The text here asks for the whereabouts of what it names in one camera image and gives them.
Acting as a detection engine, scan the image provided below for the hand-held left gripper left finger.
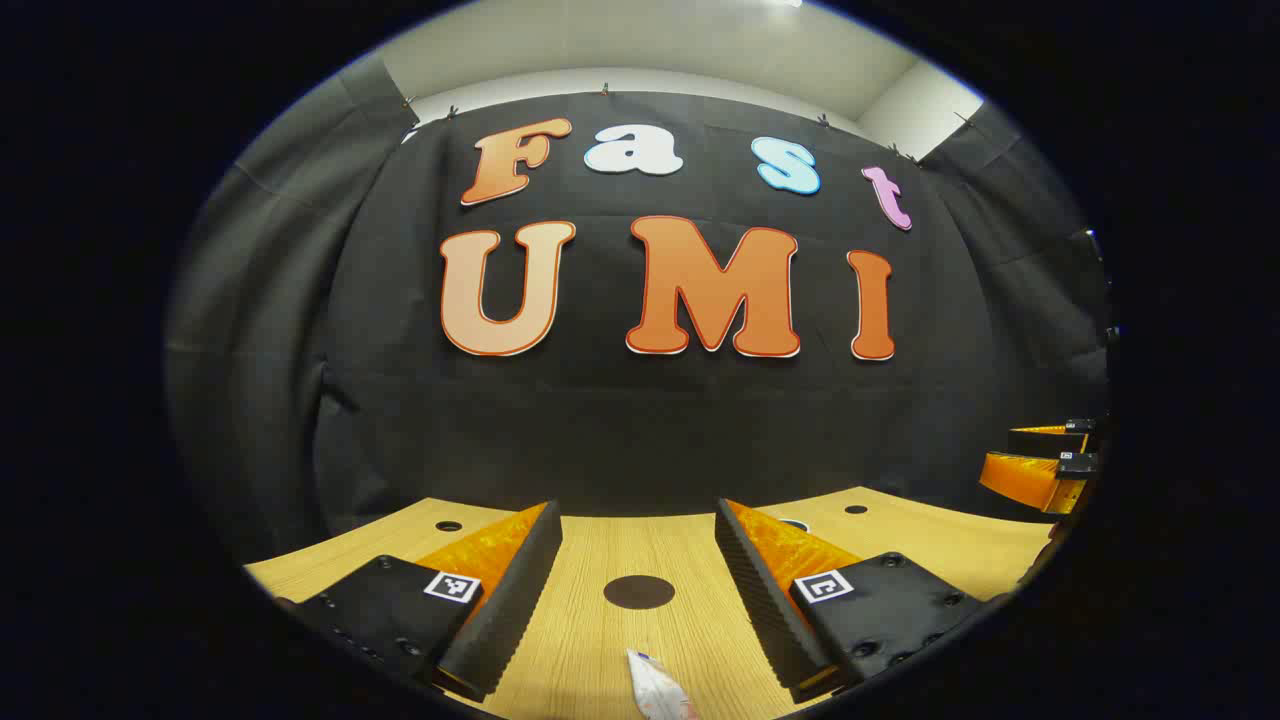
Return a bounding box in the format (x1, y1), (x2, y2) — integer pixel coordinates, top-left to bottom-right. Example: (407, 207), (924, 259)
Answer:
(272, 500), (564, 703)

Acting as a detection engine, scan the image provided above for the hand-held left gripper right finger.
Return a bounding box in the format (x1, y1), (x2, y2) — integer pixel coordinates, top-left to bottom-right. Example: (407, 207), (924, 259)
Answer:
(713, 497), (993, 704)

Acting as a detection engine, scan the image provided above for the white toothpaste tube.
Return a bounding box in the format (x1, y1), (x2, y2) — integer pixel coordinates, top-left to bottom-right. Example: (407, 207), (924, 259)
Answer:
(626, 648), (701, 720)

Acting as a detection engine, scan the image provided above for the dark round coaster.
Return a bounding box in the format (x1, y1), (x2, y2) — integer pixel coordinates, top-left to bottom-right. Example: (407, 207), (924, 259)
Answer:
(603, 575), (676, 611)

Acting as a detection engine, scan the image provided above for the wooden desktop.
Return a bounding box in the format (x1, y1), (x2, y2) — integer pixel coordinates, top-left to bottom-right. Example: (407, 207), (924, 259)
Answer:
(243, 486), (1056, 720)

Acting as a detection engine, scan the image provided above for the black backdrop cloth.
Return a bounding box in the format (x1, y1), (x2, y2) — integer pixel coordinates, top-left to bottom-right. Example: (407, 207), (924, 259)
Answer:
(165, 55), (1113, 566)

